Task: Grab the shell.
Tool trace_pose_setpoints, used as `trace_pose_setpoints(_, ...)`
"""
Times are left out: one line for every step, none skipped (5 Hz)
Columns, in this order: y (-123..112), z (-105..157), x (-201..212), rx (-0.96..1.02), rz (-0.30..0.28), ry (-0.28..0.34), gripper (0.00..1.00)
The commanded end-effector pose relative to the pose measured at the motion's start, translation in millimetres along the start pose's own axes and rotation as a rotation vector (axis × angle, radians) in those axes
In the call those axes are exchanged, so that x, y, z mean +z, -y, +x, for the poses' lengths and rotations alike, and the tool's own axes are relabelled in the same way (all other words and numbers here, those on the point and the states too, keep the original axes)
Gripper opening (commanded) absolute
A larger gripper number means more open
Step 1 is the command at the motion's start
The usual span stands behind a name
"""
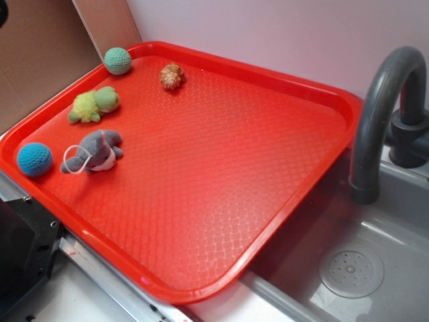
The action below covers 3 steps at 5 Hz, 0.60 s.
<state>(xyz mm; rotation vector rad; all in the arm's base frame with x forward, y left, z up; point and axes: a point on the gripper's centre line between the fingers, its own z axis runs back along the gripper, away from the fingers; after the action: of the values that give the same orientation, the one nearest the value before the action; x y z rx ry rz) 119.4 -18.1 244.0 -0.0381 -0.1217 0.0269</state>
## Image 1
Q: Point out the green plush turtle toy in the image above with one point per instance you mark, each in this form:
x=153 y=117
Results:
x=92 y=105

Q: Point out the silver metal rail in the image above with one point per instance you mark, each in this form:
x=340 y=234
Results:
x=82 y=287

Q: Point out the green textured ball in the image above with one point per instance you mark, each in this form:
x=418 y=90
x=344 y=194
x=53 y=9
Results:
x=117 y=61

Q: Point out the brown spiral seashell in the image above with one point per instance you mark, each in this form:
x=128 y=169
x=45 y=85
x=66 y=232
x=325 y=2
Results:
x=172 y=76

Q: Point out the grey plastic sink basin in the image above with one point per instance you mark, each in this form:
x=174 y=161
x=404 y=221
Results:
x=335 y=260

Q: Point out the red plastic tray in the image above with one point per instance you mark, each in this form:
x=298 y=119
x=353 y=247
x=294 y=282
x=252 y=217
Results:
x=209 y=171

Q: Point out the grey plush dolphin toy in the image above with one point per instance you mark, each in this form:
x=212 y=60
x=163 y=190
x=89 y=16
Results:
x=97 y=152

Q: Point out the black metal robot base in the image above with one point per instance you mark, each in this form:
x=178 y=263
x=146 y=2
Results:
x=29 y=239

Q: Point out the grey curved faucet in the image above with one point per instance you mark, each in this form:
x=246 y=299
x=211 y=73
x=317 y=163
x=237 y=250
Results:
x=394 y=115

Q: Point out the brown cardboard panel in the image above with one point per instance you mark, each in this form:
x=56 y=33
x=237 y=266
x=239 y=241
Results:
x=47 y=45

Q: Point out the blue textured ball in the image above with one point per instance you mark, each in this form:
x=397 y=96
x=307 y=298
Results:
x=34 y=159

